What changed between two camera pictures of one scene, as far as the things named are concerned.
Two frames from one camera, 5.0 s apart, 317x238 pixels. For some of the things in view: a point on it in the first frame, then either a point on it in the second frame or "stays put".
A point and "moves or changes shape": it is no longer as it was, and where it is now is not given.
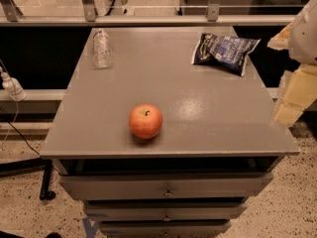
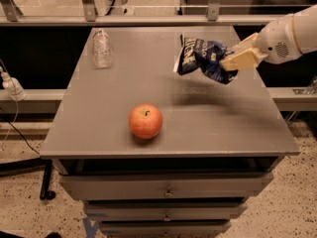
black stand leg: x=32 y=165 stays put
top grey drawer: x=162 y=185 stays put
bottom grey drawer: x=163 y=228 stays put
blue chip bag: x=228 y=53 moves or changes shape
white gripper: x=306 y=37 → x=276 y=41
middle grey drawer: x=164 y=210 stays put
